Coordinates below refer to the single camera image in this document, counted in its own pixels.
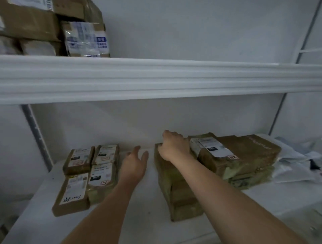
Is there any small green-taped box white label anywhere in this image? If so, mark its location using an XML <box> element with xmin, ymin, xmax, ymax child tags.
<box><xmin>87</xmin><ymin>163</ymin><xmax>118</xmax><ymax>204</ymax></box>

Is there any small box handwritten white label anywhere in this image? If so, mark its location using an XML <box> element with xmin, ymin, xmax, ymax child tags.
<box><xmin>52</xmin><ymin>172</ymin><xmax>91</xmax><ymax>217</ymax></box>

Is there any person's left hand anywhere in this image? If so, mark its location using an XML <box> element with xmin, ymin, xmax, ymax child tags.
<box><xmin>120</xmin><ymin>145</ymin><xmax>149</xmax><ymax>186</ymax></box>

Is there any person's right hand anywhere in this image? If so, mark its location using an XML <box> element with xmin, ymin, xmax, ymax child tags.
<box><xmin>157</xmin><ymin>130</ymin><xmax>191</xmax><ymax>165</ymax></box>

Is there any person's left forearm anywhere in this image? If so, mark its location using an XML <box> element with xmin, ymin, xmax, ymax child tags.
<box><xmin>61</xmin><ymin>180</ymin><xmax>141</xmax><ymax>244</ymax></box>

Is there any white metal shelving rack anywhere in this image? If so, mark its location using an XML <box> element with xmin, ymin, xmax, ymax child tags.
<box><xmin>0</xmin><ymin>0</ymin><xmax>322</xmax><ymax>244</ymax></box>

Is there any cardboard box red outlined sticker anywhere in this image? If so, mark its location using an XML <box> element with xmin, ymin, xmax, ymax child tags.
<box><xmin>19</xmin><ymin>39</ymin><xmax>63</xmax><ymax>56</ymax></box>

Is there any person's right forearm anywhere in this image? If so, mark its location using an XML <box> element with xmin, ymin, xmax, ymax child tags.
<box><xmin>173</xmin><ymin>153</ymin><xmax>307</xmax><ymax>244</ymax></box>

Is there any pile of plastic mailer bags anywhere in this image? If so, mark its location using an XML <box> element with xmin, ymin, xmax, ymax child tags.
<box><xmin>256</xmin><ymin>133</ymin><xmax>322</xmax><ymax>185</ymax></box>

